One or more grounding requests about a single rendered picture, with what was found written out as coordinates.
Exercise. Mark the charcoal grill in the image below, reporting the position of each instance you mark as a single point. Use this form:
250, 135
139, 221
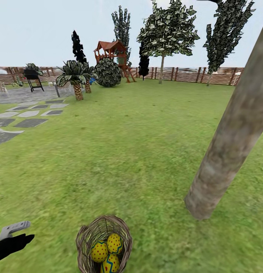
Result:
31, 74

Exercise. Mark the easter egg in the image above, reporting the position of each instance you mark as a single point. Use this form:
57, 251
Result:
114, 244
111, 264
99, 251

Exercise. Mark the wicker basket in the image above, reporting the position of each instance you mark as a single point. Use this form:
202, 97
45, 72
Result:
85, 263

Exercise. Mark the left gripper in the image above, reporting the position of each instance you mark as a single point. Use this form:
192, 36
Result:
15, 244

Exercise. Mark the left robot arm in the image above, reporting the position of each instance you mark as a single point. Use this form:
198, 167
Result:
9, 244

